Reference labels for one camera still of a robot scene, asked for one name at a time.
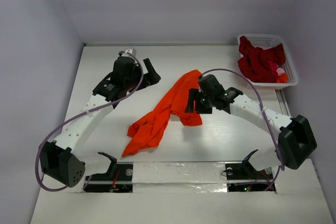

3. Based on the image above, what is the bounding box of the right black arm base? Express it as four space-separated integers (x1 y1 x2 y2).
221 150 276 193

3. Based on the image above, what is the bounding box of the dark red t shirt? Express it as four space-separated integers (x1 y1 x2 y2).
238 36 286 83

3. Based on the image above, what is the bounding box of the pink cloth in basket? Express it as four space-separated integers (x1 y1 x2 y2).
268 61 285 77

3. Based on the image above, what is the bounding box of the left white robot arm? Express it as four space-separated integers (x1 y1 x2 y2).
35 51 161 191

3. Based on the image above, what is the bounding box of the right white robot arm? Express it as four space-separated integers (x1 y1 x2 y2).
185 74 317 178

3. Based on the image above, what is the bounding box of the orange t shirt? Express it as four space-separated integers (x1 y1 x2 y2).
122 70 202 157

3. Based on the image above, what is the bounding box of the white plastic basket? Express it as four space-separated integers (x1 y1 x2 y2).
237 34 298 90

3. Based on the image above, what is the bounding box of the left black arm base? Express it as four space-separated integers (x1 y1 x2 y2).
82 152 133 193

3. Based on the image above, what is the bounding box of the small orange cloth in basket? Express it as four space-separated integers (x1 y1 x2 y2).
277 73 288 83

